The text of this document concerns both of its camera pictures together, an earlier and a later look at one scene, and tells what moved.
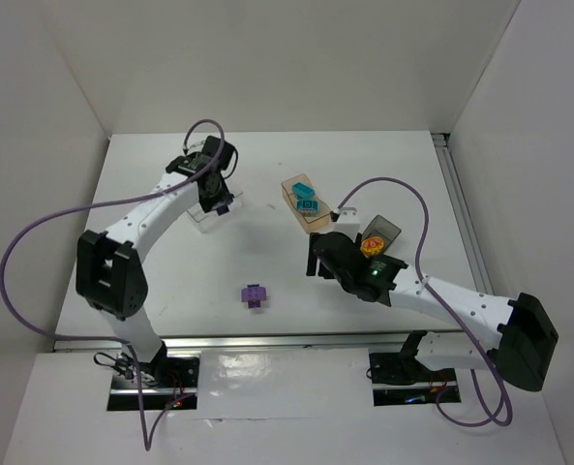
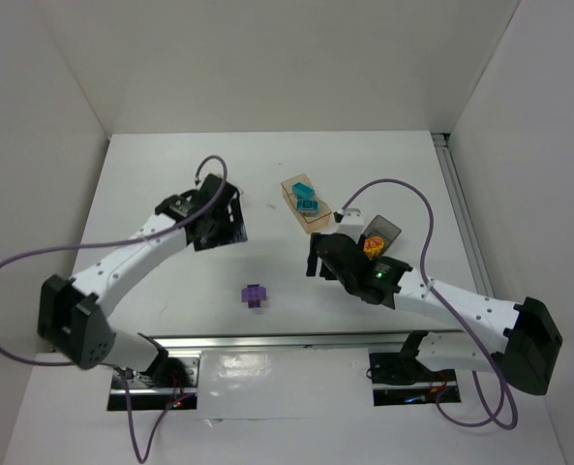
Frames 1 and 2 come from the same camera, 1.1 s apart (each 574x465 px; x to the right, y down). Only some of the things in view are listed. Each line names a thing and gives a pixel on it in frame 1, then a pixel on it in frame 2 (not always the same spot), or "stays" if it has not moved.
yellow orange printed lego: [372, 245] stays
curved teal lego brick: [302, 191] stays
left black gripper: [214, 192] to [229, 222]
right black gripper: [311, 262] stays
